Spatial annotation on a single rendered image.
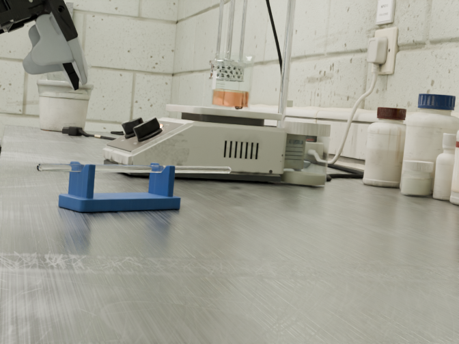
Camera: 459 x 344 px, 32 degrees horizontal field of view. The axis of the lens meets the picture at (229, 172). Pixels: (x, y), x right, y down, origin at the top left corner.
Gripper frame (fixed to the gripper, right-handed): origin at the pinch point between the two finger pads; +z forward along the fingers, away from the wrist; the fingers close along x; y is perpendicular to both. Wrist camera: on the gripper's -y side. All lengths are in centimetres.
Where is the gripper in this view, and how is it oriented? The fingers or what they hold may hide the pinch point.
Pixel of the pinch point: (81, 74)
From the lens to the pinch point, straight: 100.2
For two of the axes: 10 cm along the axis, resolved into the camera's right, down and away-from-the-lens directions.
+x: 4.0, -0.7, -9.1
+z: 4.2, 9.0, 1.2
